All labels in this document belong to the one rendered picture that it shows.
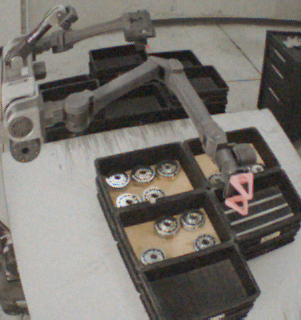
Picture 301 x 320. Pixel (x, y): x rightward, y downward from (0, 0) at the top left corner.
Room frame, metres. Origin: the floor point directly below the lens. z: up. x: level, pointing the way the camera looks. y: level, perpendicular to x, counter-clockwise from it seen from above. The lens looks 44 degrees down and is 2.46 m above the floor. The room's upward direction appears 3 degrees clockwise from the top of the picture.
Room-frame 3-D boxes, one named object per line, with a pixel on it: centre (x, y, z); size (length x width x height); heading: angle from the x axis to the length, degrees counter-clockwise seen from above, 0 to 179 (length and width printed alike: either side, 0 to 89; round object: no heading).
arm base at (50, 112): (1.23, 0.33, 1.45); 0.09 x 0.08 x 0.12; 19
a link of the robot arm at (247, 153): (1.09, -0.24, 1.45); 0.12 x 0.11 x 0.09; 18
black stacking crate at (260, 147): (1.64, -0.37, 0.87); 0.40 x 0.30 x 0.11; 111
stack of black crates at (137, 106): (2.57, 0.13, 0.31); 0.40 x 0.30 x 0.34; 109
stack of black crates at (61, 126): (2.43, 0.50, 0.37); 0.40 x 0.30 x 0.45; 109
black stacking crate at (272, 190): (1.36, -0.48, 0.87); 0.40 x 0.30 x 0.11; 111
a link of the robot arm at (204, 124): (1.29, -0.13, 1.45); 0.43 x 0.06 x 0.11; 19
